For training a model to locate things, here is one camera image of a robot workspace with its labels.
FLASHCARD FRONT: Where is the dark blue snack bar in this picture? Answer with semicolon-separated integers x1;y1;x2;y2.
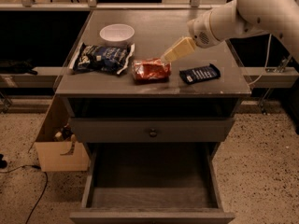
179;63;221;85

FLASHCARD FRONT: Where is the crushed red coke can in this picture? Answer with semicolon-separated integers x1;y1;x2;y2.
132;58;171;81

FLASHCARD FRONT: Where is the blue white chip bag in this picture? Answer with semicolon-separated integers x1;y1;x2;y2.
72;44;135;76

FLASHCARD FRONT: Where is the metal rail frame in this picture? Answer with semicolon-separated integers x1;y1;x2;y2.
0;0;297;13

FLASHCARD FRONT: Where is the black object on left shelf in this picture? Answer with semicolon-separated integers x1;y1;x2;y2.
0;60;37;75

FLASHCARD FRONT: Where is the white bowl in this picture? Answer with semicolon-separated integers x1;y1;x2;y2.
99;23;135;48

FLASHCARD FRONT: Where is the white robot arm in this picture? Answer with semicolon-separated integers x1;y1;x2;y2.
162;0;299;63

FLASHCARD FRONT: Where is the cardboard box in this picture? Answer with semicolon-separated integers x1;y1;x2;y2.
35;96;90;172

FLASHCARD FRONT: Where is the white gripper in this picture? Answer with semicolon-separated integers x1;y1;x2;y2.
161;13;221;63

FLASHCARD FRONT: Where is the white hanging cable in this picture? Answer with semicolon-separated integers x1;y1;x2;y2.
248;33;273;87

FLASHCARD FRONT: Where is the grey wooden drawer cabinet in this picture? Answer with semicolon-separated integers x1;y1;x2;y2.
53;8;252;224

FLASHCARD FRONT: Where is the black floor cable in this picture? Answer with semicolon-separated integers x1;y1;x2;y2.
0;163;49;224

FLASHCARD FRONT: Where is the round brass drawer knob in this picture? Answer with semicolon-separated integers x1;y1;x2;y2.
149;129;157;137

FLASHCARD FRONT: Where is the open grey lower drawer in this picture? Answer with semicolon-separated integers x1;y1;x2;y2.
70;143;235;224

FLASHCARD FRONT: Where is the closed grey upper drawer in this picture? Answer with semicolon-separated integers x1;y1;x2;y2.
69;118;235;143

